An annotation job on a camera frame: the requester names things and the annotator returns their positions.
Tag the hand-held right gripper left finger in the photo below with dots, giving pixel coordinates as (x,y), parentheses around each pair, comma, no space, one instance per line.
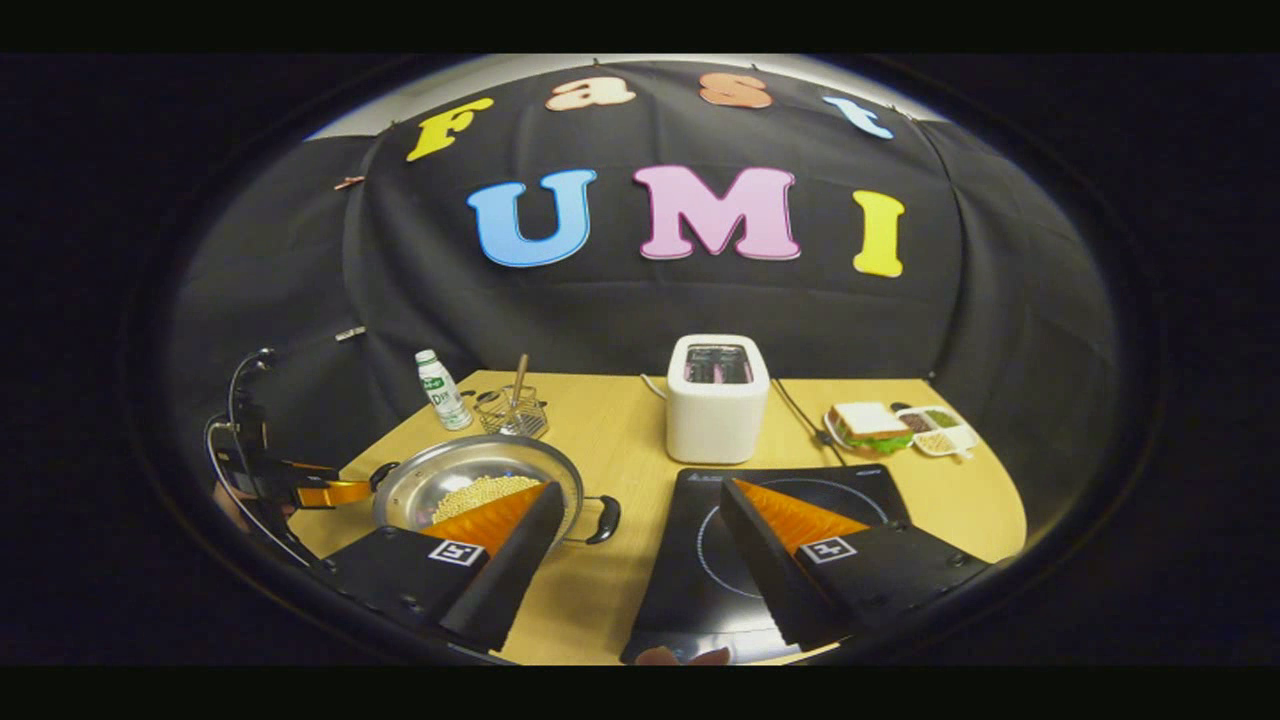
(510,570)

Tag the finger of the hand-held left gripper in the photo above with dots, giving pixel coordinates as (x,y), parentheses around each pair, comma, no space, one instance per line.
(335,492)

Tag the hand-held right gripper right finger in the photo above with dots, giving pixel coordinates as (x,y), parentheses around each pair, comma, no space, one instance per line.
(770,570)

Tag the black induction cooktop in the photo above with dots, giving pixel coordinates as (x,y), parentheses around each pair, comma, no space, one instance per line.
(690,560)

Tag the pile of yellow soybeans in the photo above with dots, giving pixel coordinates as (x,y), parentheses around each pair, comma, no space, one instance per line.
(480,495)

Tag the white plastic bottle green label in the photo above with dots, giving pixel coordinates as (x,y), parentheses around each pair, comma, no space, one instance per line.
(442,392)

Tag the white sandwich plate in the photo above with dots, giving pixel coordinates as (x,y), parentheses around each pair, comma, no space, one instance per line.
(835,435)

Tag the white toaster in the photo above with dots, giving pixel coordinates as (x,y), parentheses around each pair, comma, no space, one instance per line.
(716,420)

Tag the silver clip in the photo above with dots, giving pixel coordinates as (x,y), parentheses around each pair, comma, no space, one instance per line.
(350,333)

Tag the sandwich with lettuce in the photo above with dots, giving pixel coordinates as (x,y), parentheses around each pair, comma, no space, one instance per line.
(868,425)

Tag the white divided tray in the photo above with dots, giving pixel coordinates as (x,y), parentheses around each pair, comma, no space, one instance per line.
(940,432)

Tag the black backdrop cloth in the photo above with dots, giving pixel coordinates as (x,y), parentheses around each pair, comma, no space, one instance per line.
(620,300)

